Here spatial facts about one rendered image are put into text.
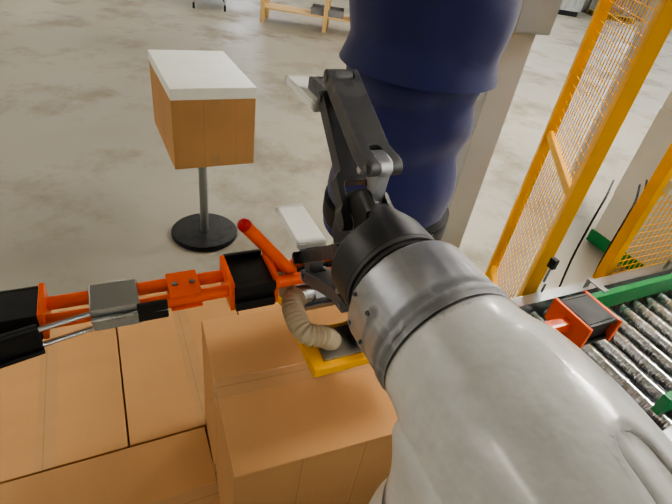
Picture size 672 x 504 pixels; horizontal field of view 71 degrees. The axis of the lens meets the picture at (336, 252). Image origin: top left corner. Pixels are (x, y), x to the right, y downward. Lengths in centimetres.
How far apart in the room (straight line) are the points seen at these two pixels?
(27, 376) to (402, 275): 151
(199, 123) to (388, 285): 219
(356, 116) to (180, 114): 206
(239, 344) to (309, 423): 25
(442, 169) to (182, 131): 180
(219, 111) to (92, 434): 152
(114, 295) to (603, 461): 71
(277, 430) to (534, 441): 81
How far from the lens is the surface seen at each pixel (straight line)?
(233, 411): 102
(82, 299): 83
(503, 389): 22
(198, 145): 246
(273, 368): 108
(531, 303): 208
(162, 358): 165
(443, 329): 24
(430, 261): 27
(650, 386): 211
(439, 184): 76
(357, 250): 30
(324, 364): 87
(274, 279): 81
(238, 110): 244
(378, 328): 27
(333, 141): 36
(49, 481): 148
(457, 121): 72
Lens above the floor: 178
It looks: 36 degrees down
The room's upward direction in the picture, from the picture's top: 10 degrees clockwise
